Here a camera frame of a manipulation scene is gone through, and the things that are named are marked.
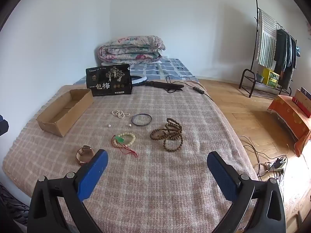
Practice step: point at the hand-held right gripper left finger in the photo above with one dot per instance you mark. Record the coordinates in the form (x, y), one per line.
(93, 174)

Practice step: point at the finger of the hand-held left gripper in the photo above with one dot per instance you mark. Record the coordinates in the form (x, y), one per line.
(3, 126)

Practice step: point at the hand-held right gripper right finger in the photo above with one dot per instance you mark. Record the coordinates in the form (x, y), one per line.
(222, 179)

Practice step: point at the brown leather watch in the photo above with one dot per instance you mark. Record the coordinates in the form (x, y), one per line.
(85, 154)

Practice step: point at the purple bangle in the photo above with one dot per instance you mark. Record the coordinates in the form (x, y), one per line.
(132, 120)

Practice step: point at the white power strip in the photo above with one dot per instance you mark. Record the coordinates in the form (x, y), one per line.
(275, 166)

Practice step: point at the pink plaid blanket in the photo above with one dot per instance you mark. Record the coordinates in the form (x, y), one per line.
(158, 174)

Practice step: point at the dark patterned cloth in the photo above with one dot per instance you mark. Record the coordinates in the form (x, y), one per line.
(14, 206)

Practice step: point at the orange cloth covered table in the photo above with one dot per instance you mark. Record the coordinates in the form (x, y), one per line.
(289, 119)

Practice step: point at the black snack bag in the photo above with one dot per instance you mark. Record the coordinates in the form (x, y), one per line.
(109, 80)

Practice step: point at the black metal clothes rack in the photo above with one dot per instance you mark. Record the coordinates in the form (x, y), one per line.
(245, 77)

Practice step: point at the red book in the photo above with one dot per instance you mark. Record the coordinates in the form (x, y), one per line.
(302, 107)

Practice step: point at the small green pot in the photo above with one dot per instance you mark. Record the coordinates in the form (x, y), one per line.
(260, 77)

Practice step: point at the black folded tripod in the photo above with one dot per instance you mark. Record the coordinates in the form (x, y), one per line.
(165, 86)

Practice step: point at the yellow box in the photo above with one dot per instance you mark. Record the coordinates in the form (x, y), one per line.
(271, 77)

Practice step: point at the blue checked bed sheet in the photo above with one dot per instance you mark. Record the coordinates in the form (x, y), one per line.
(170, 69)

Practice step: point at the folded floral quilt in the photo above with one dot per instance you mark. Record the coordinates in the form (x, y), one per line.
(131, 49)

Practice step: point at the dark green hanging jacket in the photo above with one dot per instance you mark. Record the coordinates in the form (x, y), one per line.
(280, 51)

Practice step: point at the striped towel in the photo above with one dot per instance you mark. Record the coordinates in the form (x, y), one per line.
(266, 43)

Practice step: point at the blue denim hanging garment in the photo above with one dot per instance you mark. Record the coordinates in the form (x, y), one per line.
(289, 51)

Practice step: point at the black hanging garment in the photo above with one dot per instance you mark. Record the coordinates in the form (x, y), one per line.
(294, 53)

